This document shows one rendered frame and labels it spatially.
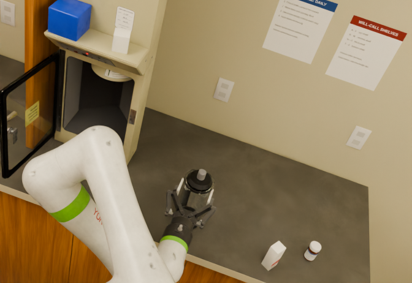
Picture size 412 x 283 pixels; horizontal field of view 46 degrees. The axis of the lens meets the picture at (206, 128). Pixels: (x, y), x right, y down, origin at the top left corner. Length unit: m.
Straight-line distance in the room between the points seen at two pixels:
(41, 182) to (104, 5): 0.63
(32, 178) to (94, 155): 0.18
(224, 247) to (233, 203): 0.22
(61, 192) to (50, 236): 0.76
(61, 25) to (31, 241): 0.95
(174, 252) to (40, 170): 0.47
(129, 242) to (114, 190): 0.14
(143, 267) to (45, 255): 1.14
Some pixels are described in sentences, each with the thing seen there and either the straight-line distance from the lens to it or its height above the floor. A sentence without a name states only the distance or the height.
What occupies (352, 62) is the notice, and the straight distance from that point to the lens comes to 2.03.
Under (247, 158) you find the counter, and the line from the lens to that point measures 2.20.
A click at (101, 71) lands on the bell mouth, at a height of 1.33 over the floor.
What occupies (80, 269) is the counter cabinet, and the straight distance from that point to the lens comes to 2.17.
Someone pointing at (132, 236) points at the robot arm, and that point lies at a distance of 1.14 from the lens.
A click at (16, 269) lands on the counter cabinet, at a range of 2.39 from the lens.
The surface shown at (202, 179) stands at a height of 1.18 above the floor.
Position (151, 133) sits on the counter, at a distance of 2.17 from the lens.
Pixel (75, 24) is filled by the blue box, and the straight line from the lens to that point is 1.59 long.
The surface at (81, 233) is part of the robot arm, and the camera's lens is 1.43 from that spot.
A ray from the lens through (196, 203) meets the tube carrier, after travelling 1.73.
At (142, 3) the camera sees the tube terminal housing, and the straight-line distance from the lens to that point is 1.59.
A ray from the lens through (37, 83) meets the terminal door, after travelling 1.75.
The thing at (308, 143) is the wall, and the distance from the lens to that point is 2.27.
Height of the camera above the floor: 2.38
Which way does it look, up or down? 39 degrees down
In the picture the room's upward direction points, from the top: 18 degrees clockwise
